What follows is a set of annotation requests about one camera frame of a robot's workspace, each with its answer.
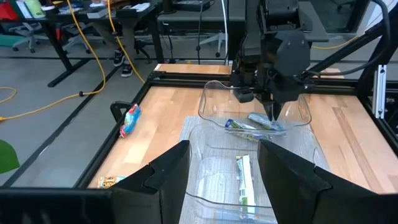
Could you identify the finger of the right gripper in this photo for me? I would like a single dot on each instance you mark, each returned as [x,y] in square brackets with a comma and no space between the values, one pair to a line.
[279,107]
[269,107]

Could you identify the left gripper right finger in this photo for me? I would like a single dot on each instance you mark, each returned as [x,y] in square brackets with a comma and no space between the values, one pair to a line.
[286,186]

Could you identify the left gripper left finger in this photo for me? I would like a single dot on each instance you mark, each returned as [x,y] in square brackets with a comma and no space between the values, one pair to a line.
[171,186]

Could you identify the green Chewy granola bar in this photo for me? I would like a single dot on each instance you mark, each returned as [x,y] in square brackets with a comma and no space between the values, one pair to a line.
[109,182]

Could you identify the blue red granola bar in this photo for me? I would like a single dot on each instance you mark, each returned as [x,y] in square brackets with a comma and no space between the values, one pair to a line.
[130,121]

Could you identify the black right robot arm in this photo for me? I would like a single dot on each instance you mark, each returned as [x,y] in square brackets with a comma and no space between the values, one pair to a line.
[292,53]

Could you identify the clear plastic divided tray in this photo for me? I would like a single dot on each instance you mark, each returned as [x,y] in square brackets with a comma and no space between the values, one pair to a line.
[188,124]

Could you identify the white chair base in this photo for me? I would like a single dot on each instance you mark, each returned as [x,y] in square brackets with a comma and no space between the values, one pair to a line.
[214,39]

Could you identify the black clamp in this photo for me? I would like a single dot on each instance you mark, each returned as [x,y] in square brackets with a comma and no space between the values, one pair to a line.
[116,109]

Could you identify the silver aluminium extrusion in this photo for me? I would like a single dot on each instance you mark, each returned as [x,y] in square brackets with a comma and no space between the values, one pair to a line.
[379,93]

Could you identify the black desk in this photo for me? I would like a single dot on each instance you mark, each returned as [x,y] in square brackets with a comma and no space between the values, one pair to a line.
[156,40]

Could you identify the office chair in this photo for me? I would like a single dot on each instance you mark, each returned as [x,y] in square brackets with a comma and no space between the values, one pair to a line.
[28,37]
[77,40]

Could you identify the grey book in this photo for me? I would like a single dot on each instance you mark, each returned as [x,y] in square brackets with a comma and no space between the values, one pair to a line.
[97,13]

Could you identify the red bag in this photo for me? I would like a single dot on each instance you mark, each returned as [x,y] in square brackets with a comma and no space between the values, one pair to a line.
[8,12]

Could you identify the black frame brace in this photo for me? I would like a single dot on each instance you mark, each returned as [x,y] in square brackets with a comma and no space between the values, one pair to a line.
[348,49]

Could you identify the black frame post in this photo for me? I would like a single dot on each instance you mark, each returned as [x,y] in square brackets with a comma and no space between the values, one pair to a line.
[365,84]

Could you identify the black table frame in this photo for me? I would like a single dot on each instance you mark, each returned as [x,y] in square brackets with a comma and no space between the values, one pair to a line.
[186,81]

